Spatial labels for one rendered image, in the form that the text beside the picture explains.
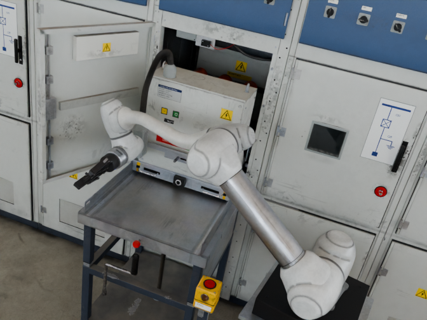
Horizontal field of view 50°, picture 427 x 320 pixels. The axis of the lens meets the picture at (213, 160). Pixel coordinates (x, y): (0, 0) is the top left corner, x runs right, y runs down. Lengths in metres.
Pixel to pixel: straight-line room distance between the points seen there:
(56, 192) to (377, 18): 2.14
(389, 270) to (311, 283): 1.04
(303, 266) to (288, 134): 0.85
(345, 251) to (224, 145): 0.61
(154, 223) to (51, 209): 1.26
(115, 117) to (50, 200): 1.30
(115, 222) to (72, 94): 0.63
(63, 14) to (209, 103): 0.97
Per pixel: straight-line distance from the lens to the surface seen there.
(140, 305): 2.67
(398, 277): 2.66
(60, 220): 3.25
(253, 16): 2.20
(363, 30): 2.15
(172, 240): 2.02
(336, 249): 1.79
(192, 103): 2.16
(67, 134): 2.33
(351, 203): 2.43
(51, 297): 2.95
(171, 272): 2.87
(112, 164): 2.00
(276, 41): 2.22
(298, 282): 1.66
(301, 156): 2.35
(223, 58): 2.97
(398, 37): 2.15
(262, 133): 2.36
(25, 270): 3.13
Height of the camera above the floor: 2.11
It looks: 28 degrees down
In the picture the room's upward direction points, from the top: 10 degrees clockwise
